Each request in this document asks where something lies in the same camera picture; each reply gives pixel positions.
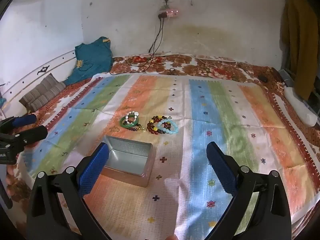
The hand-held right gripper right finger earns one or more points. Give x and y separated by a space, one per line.
221 171

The striped brown pillow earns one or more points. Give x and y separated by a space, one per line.
42 92

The white power strip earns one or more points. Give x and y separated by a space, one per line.
171 13

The silver metal tin box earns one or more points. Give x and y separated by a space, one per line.
130 160

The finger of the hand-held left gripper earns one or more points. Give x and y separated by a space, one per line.
35 133
25 120

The teal shirt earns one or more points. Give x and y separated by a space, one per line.
92 57

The small gold charm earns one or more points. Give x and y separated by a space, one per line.
143 130

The grey metal bed frame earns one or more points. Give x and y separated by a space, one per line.
286 77

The mustard yellow hanging garment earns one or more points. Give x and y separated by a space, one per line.
300 42

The striped colourful mat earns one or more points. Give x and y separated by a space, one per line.
200 105

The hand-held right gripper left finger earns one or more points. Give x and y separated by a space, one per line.
93 171

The wall plug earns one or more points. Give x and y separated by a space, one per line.
166 0

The green bangle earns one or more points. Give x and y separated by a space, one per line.
121 123

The white rolled cloth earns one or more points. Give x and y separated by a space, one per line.
297 102

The small black object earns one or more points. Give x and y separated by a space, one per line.
262 78

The white bed headboard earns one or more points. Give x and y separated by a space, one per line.
30 75

